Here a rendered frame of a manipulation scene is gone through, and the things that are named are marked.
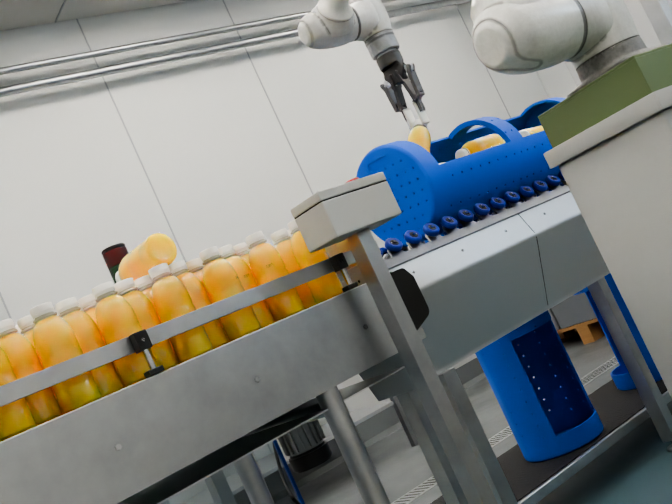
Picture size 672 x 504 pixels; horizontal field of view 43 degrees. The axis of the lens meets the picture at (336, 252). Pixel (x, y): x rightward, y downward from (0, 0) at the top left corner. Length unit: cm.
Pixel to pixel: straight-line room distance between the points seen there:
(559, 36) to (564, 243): 86
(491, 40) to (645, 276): 61
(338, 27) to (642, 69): 93
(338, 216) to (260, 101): 469
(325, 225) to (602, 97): 65
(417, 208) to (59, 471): 122
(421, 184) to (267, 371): 81
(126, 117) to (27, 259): 120
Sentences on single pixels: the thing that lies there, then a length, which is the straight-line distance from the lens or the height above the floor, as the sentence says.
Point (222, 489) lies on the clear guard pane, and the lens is 212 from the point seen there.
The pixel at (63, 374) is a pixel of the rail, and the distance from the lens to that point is 149.
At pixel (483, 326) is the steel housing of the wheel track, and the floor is 68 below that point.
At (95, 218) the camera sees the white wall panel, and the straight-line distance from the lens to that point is 555.
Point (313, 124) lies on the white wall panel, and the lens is 650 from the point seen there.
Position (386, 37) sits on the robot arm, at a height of 153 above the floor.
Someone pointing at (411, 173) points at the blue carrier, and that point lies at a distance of 226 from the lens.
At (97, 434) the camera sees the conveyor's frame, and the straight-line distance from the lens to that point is 146.
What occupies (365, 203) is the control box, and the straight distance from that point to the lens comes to 177.
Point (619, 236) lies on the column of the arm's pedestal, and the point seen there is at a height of 76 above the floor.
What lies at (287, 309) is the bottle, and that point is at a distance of 174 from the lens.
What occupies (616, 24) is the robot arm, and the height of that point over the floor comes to 118.
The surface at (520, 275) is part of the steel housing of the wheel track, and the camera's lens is 240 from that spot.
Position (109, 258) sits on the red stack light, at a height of 123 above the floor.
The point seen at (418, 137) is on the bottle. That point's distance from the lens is 245.
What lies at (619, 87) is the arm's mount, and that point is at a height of 104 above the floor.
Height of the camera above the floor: 85
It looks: 4 degrees up
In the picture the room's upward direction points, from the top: 25 degrees counter-clockwise
